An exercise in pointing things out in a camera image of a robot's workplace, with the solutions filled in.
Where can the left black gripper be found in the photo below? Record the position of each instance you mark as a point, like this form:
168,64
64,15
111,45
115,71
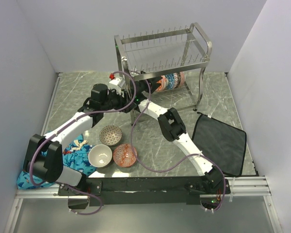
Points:
122,101

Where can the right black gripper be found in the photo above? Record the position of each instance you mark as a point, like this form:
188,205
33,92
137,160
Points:
150,85

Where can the orange floral pattern bowl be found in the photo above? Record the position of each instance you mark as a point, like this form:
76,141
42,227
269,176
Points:
163,83

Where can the steel two-tier dish rack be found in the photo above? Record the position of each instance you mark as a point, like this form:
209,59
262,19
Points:
176,50

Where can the blue triangle pattern bowl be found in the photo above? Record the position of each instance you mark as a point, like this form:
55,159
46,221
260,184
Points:
172,80

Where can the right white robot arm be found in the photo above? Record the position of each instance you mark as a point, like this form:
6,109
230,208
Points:
173,130

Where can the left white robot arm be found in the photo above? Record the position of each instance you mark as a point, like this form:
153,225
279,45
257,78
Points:
44,157

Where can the brown floral pattern bowl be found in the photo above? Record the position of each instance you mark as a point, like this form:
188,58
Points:
110,135

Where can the plain white grey bowl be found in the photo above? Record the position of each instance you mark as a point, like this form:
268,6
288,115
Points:
100,156

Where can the red geometric pattern bowl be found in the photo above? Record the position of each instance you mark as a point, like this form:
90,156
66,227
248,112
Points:
123,156

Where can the blue shark print cloth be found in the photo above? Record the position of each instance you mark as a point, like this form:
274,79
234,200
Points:
75,156

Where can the black microfibre cloth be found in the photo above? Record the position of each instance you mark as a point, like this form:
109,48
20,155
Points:
222,143

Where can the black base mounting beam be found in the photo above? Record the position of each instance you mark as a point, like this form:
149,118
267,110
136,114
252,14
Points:
152,190

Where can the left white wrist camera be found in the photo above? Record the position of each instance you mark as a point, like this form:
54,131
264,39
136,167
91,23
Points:
116,83

